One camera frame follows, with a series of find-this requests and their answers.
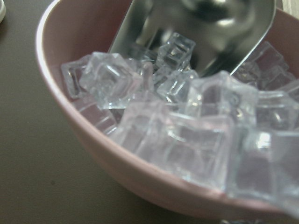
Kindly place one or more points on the steel ice scoop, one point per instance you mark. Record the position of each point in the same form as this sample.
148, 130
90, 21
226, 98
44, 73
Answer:
225, 31

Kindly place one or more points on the pink bowl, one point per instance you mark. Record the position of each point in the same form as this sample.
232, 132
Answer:
70, 29

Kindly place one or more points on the pile of clear ice cubes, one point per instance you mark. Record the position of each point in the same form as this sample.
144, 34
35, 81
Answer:
238, 133

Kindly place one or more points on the cream rabbit tray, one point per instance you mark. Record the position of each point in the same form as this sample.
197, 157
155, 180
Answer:
2, 10

